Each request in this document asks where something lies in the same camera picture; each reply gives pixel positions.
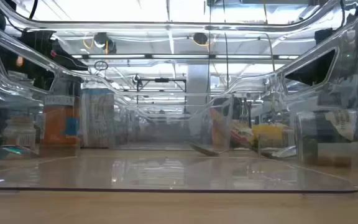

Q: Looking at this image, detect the silver spoon teal handle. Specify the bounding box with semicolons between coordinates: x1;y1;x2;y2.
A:
187;141;229;157

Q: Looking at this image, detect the orange label spice jar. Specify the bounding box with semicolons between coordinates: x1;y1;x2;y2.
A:
40;77;82;157

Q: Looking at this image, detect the small clear spice jar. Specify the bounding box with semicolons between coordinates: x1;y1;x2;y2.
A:
4;114;37;150

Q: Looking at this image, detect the iridescent metal spoon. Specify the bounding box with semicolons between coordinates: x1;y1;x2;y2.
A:
0;144;40;159

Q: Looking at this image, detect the white building column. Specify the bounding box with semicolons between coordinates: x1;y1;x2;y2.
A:
186;63;211;108

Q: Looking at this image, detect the clear plastic bin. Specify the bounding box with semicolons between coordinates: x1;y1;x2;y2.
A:
116;93;234;155
0;0;358;195

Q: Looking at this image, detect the long ceiling light bar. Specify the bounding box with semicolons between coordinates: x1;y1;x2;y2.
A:
71;54;301;60

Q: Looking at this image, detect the yellow ramen noodle packet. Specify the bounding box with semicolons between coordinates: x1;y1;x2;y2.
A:
252;123;290;149

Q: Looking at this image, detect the large seasoning jar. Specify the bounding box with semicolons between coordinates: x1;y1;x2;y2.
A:
293;107;358;170

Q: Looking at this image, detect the black metal rig frame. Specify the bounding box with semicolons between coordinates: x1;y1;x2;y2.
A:
132;73;188;105

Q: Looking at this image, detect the hanging ceiling cable reel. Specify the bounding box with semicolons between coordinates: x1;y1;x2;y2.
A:
92;32;117;54
192;32;209;46

